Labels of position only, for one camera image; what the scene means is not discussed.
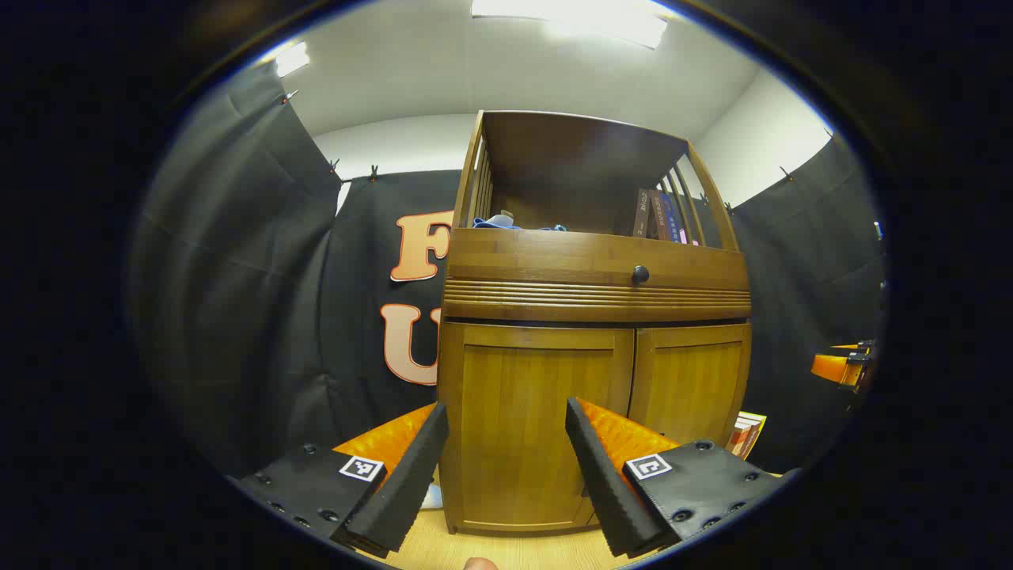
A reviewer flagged yellow-edged magazine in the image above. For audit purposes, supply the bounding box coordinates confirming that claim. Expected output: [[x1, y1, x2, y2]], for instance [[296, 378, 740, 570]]
[[728, 412, 767, 461]]

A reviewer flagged small ceiling light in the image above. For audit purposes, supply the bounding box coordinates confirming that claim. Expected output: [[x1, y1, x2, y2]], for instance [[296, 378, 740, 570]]
[[273, 41, 311, 78]]

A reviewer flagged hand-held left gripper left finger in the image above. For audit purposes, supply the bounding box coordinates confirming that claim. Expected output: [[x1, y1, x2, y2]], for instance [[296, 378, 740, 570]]
[[233, 402, 450, 560]]

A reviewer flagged blue cloth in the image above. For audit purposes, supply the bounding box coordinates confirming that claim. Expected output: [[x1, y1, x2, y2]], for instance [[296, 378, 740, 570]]
[[472, 210, 567, 233]]

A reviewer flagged large ceiling light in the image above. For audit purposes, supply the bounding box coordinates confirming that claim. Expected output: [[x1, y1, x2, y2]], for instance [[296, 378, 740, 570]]
[[471, 0, 670, 50]]

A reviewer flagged wooden double-door shoe cabinet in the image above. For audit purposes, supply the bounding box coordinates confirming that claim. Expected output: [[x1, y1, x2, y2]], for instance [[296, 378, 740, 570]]
[[435, 109, 753, 539]]

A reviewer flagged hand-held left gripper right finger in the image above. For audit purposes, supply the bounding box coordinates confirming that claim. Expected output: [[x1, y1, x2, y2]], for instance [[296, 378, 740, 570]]
[[564, 397, 802, 560]]

